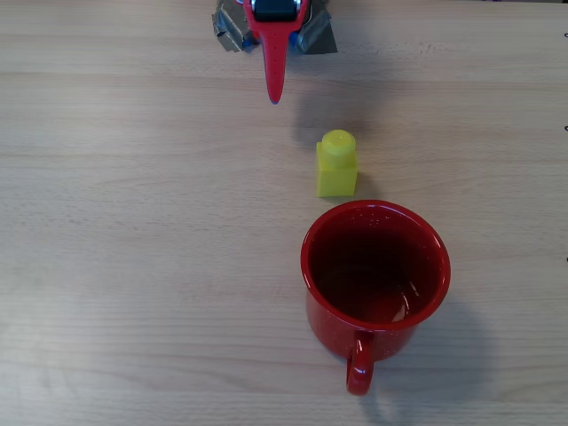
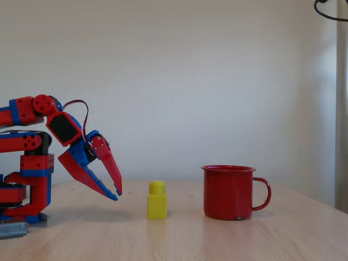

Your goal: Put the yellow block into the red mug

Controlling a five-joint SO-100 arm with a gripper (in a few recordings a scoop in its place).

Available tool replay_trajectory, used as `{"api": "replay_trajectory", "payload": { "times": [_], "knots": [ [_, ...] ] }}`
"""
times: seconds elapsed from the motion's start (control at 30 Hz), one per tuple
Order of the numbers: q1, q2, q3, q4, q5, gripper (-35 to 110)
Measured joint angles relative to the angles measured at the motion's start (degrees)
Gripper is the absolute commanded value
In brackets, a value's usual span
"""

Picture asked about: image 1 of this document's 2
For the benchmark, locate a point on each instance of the yellow toy building block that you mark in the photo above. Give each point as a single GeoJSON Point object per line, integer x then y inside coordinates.
{"type": "Point", "coordinates": [336, 173]}

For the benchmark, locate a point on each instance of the red blue robot arm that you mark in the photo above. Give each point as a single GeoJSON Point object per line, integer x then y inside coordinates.
{"type": "Point", "coordinates": [293, 39]}

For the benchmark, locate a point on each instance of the red enamel mug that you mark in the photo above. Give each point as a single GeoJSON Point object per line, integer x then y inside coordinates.
{"type": "Point", "coordinates": [337, 328]}

